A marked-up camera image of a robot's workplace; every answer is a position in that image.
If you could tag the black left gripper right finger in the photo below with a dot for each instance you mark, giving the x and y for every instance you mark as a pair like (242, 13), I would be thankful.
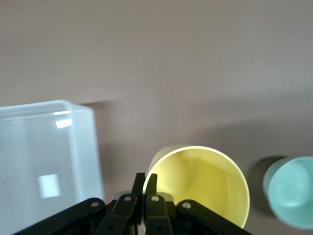
(156, 215)

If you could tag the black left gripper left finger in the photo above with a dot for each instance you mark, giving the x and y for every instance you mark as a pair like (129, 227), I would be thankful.
(119, 213)

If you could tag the yellow cup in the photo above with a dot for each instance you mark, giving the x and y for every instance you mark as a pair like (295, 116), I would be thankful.
(200, 183)

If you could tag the pale green bowl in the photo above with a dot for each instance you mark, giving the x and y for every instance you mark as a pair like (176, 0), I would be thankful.
(291, 193)

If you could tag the white paper label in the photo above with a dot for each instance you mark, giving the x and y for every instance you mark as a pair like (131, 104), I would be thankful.
(49, 185)

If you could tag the clear plastic bin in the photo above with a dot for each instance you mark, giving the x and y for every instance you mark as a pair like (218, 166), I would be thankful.
(36, 147)

